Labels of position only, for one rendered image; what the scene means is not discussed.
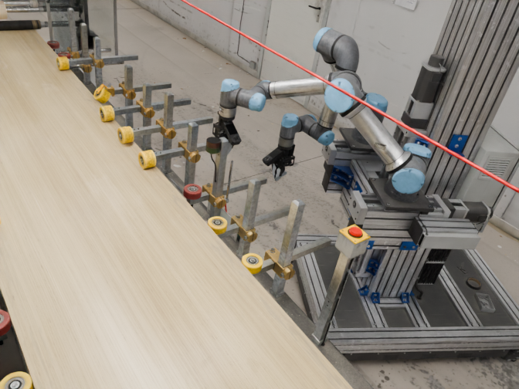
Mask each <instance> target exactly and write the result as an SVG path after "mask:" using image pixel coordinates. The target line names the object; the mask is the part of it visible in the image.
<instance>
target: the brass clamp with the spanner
mask: <svg viewBox="0 0 519 389"><path fill-rule="evenodd" d="M206 185H207V184H206ZM206 185H203V186H202V192H204V191H206V192H207V193H208V194H209V199H208V201H209V202H210V203H211V205H212V206H213V207H217V208H223V207H224V206H225V205H226V200H225V199H224V197H225V196H224V195H222V196H219V197H215V196H214V195H213V194H212V184H211V187H207V186H206Z"/></svg>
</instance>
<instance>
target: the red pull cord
mask: <svg viewBox="0 0 519 389"><path fill-rule="evenodd" d="M181 1H183V2H184V3H186V4H188V5H190V6H191V7H193V8H195V9H197V10H199V11H200V12H202V13H204V14H206V15H207V16H209V17H211V18H212V19H214V20H216V21H217V22H220V23H222V24H223V25H225V26H227V27H228V28H230V29H232V30H233V31H235V32H238V33H239V34H240V35H242V36H244V37H246V38H247V39H249V40H251V41H253V42H255V43H256V44H258V45H260V46H262V47H263V48H265V49H267V50H269V51H271V52H272V53H274V54H276V55H277V56H279V57H281V58H282V59H285V60H286V61H287V62H289V63H292V64H293V65H295V66H297V67H298V68H300V69H302V70H303V71H305V72H307V73H309V74H310V75H312V76H314V77H316V78H318V79H319V80H321V81H323V82H325V83H326V84H328V85H330V86H332V87H334V88H335V89H337V90H339V91H341V92H342V93H344V94H346V95H348V96H349V97H351V98H353V99H354V100H357V101H358V102H359V103H362V104H364V105H365V106H367V107H369V108H370V109H372V110H374V111H375V112H377V113H380V114H381V115H382V116H384V117H386V118H388V119H390V120H391V121H393V122H395V123H397V124H398V125H400V126H402V127H404V128H405V129H407V130H409V131H411V132H413V133H414V134H416V135H418V136H419V137H421V138H423V139H424V140H427V141H428V142H430V143H431V144H434V145H435V146H437V147H439V148H440V149H442V150H444V151H445V152H447V153H449V154H451V155H453V156H454V157H456V158H458V159H460V160H461V161H463V162H465V163H467V164H468V165H470V166H472V167H474V168H476V169H477V170H478V171H481V172H483V173H484V174H486V175H488V176H489V177H491V178H493V179H494V180H496V181H499V182H500V183H501V184H504V185H505V186H507V187H509V188H510V189H512V190H514V191H516V192H517V193H519V188H517V187H515V186H513V185H512V184H510V183H508V182H506V181H505V180H503V179H501V178H499V177H498V176H496V175H494V174H492V173H490V172H489V171H487V170H485V169H483V168H482V167H480V166H478V165H476V164H475V163H473V162H471V161H469V160H467V159H466V158H464V157H462V156H460V155H458V154H457V153H455V152H453V151H451V150H450V149H448V148H446V147H444V146H443V145H441V144H439V143H437V142H435V141H434V140H432V139H430V138H428V137H427V136H425V135H423V134H421V133H420V132H418V131H416V130H414V129H412V128H411V127H409V126H407V125H405V124H404V123H402V122H400V121H398V120H396V119H395V118H393V117H391V116H389V115H388V114H386V113H384V112H382V111H380V110H379V109H377V108H375V107H373V106H372V105H370V104H368V103H366V102H365V101H363V100H361V99H359V98H357V97H356V96H354V95H352V94H350V93H349V92H347V91H345V90H343V89H342V88H340V87H338V86H336V85H334V84H333V83H331V82H329V81H327V80H326V79H324V78H322V77H320V76H318V75H317V74H315V73H313V72H311V71H310V70H308V69H306V68H304V67H302V66H301V65H299V64H297V63H295V62H294V61H292V60H290V59H288V58H287V57H285V56H283V55H281V54H279V53H278V52H276V51H274V50H272V49H271V48H269V47H267V46H265V45H264V44H262V43H260V42H258V41H256V40H255V39H253V38H251V37H249V36H248V35H246V34H244V33H242V32H240V31H239V30H237V29H235V28H233V27H232V26H230V25H228V24H226V23H224V22H223V21H221V20H219V19H217V18H216V17H214V16H212V15H210V14H209V13H207V12H205V11H203V10H201V9H200V8H198V7H196V6H194V5H193V4H191V3H189V2H187V1H186V0H181Z"/></svg>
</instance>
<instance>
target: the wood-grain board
mask: <svg viewBox="0 0 519 389"><path fill-rule="evenodd" d="M57 57H58V55H57V54H56V53H55V52H54V51H53V50H52V48H51V47H50V46H49V45H48V44H47V43H46V41H45V40H44V39H43V38H42V37H41V36H40V35H27V36H0V219H1V224H0V290H1V292H2V296H3V299H4V301H5V305H6V308H7V310H8V313H9V315H10V317H11V321H12V325H13V328H14V331H15V335H16V337H17V339H18V342H19V346H20V348H21V351H22V355H23V357H24V360H25V364H26V366H27V368H28V371H29V375H30V377H31V378H32V383H33V387H34V389H353V388H352V387H351V385H350V384H349V383H348V382H347V381H346V380H345V379H344V378H343V377H342V376H341V375H340V374H339V373H338V371H337V370H336V369H335V368H334V367H333V365H332V364H331V363H330V362H329V361H328V360H327V358H326V357H325V356H324V355H323V354H322V353H321V352H320V351H319V350H318V349H317V348H316V347H315V346H314V344H313V343H312V342H311V341H310V340H309V338H308V337H307V336H306V335H305V334H304V333H303V331H302V330H301V329H300V328H299V327H298V326H297V325H296V324H295V322H294V321H292V319H291V318H290V317H289V316H288V315H287V314H286V313H285V311H284V310H283V309H282V308H281V307H280V306H279V304H278V303H277V302H276V301H275V300H274V299H273V297H272V296H271V295H270V294H269V293H268V292H267V291H266V290H265V289H264V288H263V287H262V286H261V284H260V283H259V282H258V281H257V280H256V279H255V277H254V276H253V275H252V274H251V273H250V272H249V270H248V269H247V268H246V267H245V266H244V265H243V264H242V263H241V262H240V261H239V260H238V259H237V257H236V256H235V255H234V254H233V253H232V252H231V250H230V249H229V248H228V247H227V246H226V244H225V243H224V242H223V241H222V240H221V239H220V238H219V237H218V236H217V234H216V233H214V231H213V230H212V229H211V228H210V227H209V226H208V225H207V223H206V222H205V221H204V220H203V219H202V217H201V216H200V215H199V214H198V213H197V212H196V211H195V209H194V208H193V207H192V206H191V205H190V204H189V203H188V202H187V201H186V200H185V199H184V198H183V196H182V195H181V194H180V193H179V192H178V190H177V189H176V188H175V187H174V186H173V185H172V184H171V182H170V181H169V180H168V179H167V178H166V177H165V176H164V175H163V174H162V173H161V172H160V171H159V169H158V168H157V167H156V166H155V167H150V168H145V169H143V168H142V167H141V166H140V163H139V160H138V154H139V152H142V150H141V149H140V148H139V146H137V145H136V143H135V142H134V141H133V142H130V143H125V144H122V143H121V142H120V141H119V138H118V135H117V129H118V128H119V127H121V126H120V125H119V124H118V123H117V121H116V120H112V121H106V122H103V121H102V120H101V118H100V107H102V105H101V104H100V102H99V101H98V100H96V99H94V97H93V94H92V93H91V92H90V91H89V90H88V89H87V88H86V87H85V86H84V85H83V84H82V82H81V81H80V80H79V79H78V78H77V77H76V75H75V74H74V73H73V72H72V71H71V70H70V68H69V69H65V70H59V69H58V66H57V63H56V58H57Z"/></svg>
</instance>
